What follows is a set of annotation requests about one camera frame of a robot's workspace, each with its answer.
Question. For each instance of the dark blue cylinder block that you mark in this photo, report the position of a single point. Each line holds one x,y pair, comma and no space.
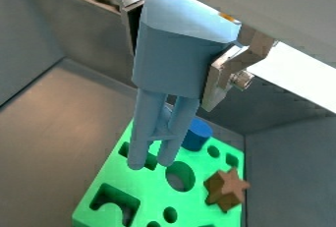
199,134

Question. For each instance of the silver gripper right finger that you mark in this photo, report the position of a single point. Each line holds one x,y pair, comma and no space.
227,70

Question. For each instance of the brown star-shaped block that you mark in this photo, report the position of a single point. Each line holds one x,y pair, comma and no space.
225,188

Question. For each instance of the green shape-sorter base block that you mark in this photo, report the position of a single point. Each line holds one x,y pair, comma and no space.
161,196

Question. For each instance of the light blue three-prong object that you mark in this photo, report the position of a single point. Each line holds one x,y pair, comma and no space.
181,36

